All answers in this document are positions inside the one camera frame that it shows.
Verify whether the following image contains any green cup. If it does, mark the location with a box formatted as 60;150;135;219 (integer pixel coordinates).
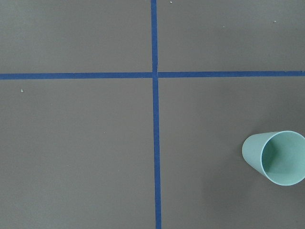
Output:
242;131;305;186

